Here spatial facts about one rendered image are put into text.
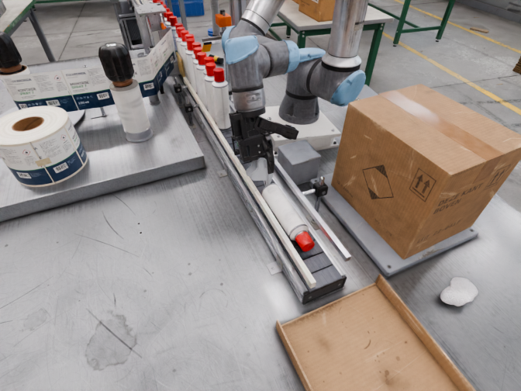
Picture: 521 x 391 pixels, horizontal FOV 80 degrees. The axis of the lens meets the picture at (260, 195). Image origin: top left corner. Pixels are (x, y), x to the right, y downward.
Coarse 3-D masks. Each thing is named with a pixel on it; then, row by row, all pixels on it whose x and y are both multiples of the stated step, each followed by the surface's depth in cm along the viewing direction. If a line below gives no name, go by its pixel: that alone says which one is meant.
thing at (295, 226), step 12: (264, 192) 81; (276, 192) 80; (276, 204) 78; (288, 204) 77; (276, 216) 77; (288, 216) 74; (300, 216) 75; (288, 228) 73; (300, 228) 72; (300, 240) 71; (312, 240) 70
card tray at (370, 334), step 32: (384, 288) 69; (320, 320) 66; (352, 320) 66; (384, 320) 66; (416, 320) 62; (288, 352) 61; (320, 352) 61; (352, 352) 61; (384, 352) 61; (416, 352) 61; (320, 384) 57; (352, 384) 57; (384, 384) 57; (416, 384) 57; (448, 384) 57
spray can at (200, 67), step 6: (198, 54) 106; (204, 54) 106; (198, 60) 107; (204, 60) 107; (198, 66) 109; (204, 66) 109; (198, 72) 110; (198, 78) 112; (198, 84) 114; (204, 84) 112; (204, 90) 114; (204, 96) 116; (204, 102) 117
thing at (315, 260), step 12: (192, 96) 128; (228, 132) 109; (228, 156) 99; (252, 180) 91; (264, 216) 81; (300, 252) 73; (312, 252) 73; (324, 252) 73; (312, 264) 70; (324, 264) 70; (300, 276) 68; (312, 276) 68; (324, 276) 68; (336, 276) 68; (312, 288) 66
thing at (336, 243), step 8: (232, 104) 107; (280, 168) 82; (288, 176) 80; (288, 184) 78; (296, 192) 75; (304, 200) 73; (312, 208) 72; (312, 216) 71; (320, 216) 70; (320, 224) 68; (328, 232) 67; (336, 240) 65; (336, 248) 64; (344, 248) 64; (344, 256) 62
